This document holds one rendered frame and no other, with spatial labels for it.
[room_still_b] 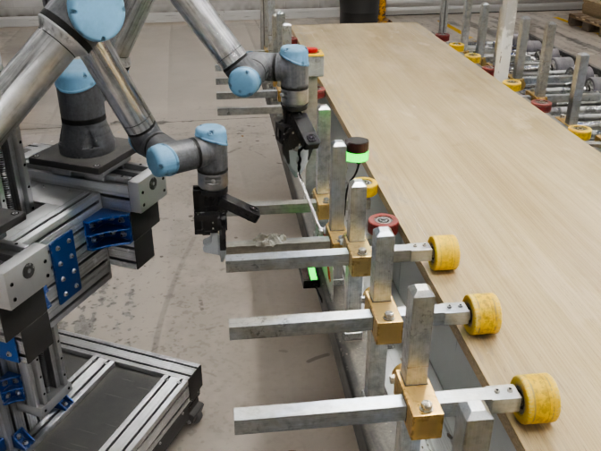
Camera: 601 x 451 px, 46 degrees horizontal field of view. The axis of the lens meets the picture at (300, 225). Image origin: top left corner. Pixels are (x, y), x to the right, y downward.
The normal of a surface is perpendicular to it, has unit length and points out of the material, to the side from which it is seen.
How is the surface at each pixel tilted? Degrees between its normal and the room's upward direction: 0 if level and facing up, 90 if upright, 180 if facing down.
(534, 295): 0
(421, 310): 90
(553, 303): 0
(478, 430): 90
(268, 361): 0
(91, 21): 85
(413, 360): 90
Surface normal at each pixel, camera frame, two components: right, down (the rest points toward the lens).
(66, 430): 0.00, -0.89
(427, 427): 0.12, 0.45
